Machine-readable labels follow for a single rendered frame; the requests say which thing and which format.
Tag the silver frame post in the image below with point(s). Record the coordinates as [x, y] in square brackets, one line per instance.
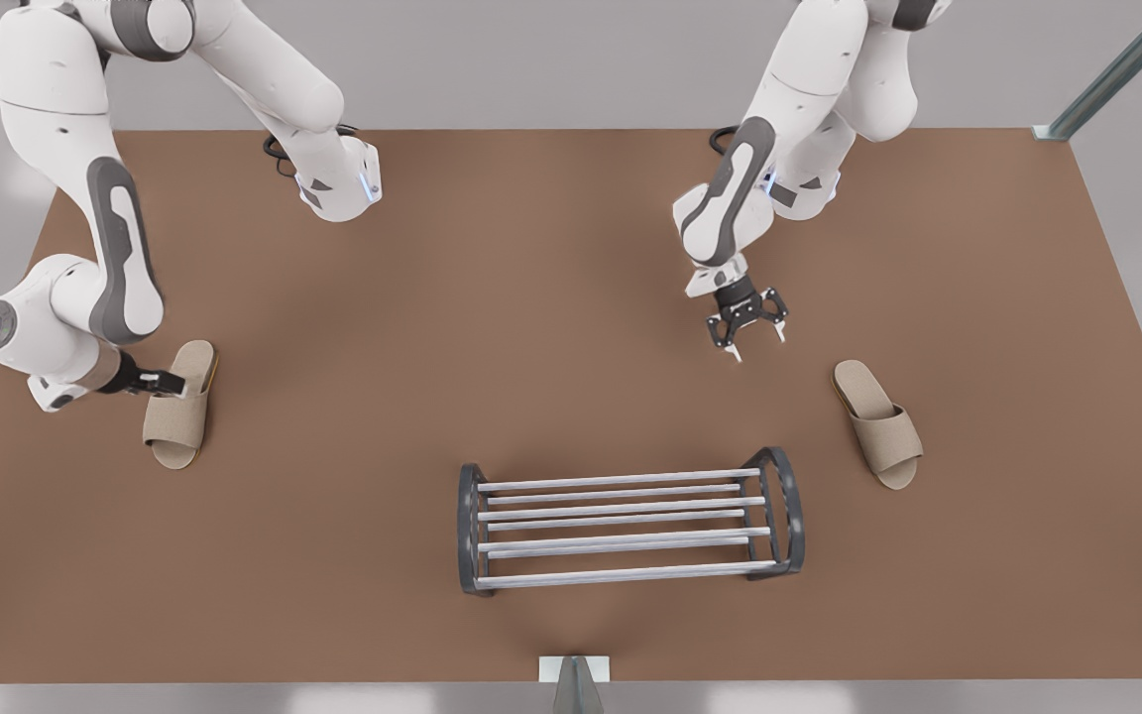
[1116, 71]
[576, 684]

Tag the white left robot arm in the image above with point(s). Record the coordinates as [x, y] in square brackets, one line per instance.
[809, 89]

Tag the beige slipper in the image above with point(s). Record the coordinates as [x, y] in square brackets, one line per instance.
[878, 423]
[180, 407]

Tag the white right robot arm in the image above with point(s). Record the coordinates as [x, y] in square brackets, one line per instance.
[65, 198]

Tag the grey metal shoe rack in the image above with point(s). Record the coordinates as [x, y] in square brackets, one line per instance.
[630, 520]

